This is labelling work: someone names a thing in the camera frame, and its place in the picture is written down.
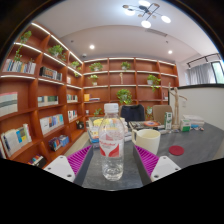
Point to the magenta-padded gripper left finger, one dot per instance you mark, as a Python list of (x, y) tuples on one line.
[(60, 166)]

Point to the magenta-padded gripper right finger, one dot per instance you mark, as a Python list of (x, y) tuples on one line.
[(165, 166)]

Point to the clear plastic water bottle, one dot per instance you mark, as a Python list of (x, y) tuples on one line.
[(111, 160)]

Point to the flat round red coaster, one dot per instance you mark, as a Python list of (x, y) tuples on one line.
[(176, 150)]

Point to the cream ceramic mug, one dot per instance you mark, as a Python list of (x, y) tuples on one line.
[(148, 140)]

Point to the small green white box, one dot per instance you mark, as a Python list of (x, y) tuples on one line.
[(185, 125)]

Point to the magazine with orange disc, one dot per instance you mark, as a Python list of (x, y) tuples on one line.
[(146, 124)]

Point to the tall green white carton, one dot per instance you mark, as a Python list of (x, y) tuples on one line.
[(168, 120)]

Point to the stack of colourful books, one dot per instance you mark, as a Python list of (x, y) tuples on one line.
[(93, 131)]

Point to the tan chair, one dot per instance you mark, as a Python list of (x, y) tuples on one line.
[(160, 114)]

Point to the stack of white boxes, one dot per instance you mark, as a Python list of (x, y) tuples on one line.
[(195, 120)]

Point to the wooden artist mannequin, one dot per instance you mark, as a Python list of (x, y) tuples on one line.
[(176, 106)]

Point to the dark office chair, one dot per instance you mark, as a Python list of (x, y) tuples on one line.
[(133, 113)]

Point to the orange wooden shelf unit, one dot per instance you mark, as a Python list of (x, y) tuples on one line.
[(33, 93)]

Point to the grey curtain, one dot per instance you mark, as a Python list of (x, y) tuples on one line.
[(200, 74)]

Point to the black-framed window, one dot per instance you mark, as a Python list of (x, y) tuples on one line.
[(218, 71)]

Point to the black multi-bulb ceiling lamp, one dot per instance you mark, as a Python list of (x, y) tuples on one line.
[(146, 13)]

